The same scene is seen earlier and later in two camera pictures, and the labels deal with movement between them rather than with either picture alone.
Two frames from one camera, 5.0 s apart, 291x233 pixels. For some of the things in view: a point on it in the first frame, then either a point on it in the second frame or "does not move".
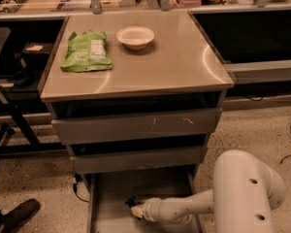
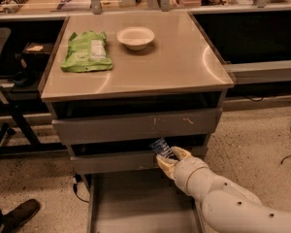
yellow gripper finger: x=138 y=211 to x=167 y=165
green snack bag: x=86 y=51 does not move
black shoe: x=16 y=214 does not move
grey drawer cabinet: x=136 y=96 does not move
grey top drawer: x=122 y=127 does not move
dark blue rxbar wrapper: x=132 y=202 to x=161 y=147
